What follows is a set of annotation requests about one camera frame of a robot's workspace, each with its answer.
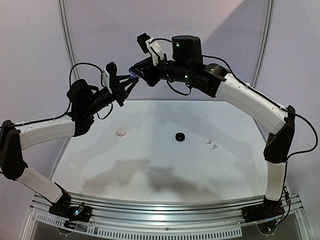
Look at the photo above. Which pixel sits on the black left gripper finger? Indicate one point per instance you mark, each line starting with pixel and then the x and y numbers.
pixel 128 86
pixel 125 78

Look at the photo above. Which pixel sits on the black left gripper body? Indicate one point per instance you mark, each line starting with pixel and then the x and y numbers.
pixel 117 92

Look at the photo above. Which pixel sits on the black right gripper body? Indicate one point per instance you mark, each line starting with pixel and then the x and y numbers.
pixel 152 73

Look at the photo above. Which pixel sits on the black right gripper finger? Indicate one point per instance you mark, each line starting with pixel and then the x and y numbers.
pixel 143 63
pixel 140 72

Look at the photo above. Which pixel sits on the purple earbud charging case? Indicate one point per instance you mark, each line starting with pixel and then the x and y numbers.
pixel 133 75

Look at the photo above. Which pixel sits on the black earbud charging case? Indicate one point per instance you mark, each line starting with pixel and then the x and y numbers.
pixel 180 136

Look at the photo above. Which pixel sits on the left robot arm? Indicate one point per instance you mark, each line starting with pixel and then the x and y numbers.
pixel 86 101

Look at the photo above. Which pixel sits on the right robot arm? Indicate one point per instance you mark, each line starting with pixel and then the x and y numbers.
pixel 216 81

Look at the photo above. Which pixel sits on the pink earbud charging case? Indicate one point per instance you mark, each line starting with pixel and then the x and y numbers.
pixel 121 132

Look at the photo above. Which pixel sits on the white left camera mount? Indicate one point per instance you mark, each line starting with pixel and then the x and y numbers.
pixel 105 79

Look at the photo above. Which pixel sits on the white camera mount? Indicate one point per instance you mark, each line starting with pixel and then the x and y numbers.
pixel 105 79
pixel 155 51

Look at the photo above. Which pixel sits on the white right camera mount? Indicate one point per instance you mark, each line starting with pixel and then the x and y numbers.
pixel 155 51

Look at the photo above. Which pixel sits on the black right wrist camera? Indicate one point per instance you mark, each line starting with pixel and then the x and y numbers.
pixel 141 40

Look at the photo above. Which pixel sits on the aluminium left corner post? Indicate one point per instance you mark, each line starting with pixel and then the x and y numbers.
pixel 62 9

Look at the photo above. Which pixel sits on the aluminium corner post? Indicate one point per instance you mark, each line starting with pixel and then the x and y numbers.
pixel 264 41
pixel 62 9

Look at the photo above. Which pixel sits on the aluminium right corner post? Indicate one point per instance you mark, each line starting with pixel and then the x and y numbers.
pixel 264 41

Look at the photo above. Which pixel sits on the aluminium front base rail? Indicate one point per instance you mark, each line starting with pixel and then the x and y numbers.
pixel 114 219

